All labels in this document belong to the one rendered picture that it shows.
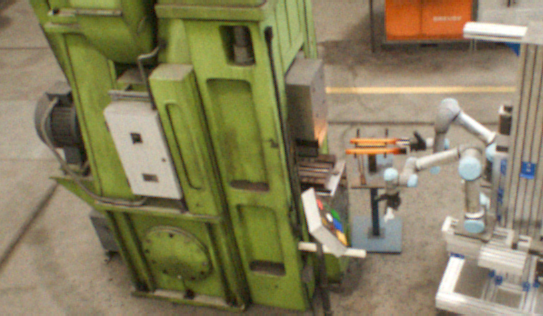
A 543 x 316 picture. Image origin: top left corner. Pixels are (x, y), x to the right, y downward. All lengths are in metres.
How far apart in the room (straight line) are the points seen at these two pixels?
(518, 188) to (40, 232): 4.06
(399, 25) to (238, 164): 4.02
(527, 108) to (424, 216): 1.93
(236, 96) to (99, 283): 2.32
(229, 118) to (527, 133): 1.70
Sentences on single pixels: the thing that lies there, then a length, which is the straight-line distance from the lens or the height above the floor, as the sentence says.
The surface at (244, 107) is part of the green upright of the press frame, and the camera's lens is 3.74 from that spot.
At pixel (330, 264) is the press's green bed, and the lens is 4.75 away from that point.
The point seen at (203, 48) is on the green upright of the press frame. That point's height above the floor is 2.11.
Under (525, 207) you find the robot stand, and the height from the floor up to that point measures 0.93.
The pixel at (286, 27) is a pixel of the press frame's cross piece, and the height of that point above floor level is 2.04.
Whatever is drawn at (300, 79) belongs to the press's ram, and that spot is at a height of 1.76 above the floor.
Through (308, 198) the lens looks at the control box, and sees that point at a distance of 3.84.
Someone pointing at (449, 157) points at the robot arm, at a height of 1.36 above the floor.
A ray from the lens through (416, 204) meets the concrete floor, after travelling 5.52.
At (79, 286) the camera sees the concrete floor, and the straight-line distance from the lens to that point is 5.51.
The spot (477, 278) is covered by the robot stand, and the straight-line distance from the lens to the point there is 4.68.
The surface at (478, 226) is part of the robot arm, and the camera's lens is 3.90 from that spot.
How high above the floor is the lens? 3.69
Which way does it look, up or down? 40 degrees down
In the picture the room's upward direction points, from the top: 8 degrees counter-clockwise
